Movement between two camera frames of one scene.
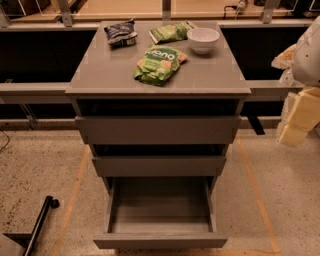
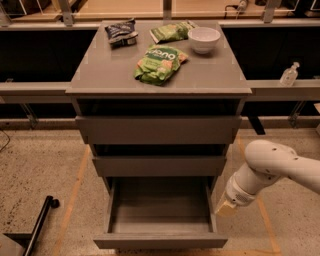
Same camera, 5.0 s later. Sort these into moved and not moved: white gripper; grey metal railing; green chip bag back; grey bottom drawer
Moved: white gripper
Not moved: green chip bag back; grey bottom drawer; grey metal railing
